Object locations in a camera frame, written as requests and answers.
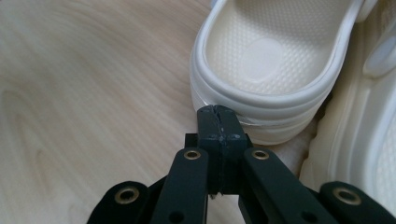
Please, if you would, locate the cream perforated clog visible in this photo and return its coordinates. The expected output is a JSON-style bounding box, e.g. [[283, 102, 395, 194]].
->
[[298, 0, 396, 216], [189, 0, 379, 147]]

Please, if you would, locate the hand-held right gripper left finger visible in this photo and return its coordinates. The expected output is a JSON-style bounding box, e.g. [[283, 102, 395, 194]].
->
[[185, 105, 223, 195]]

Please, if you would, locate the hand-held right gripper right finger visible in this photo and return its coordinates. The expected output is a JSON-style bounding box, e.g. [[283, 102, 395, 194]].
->
[[220, 105, 254, 196]]

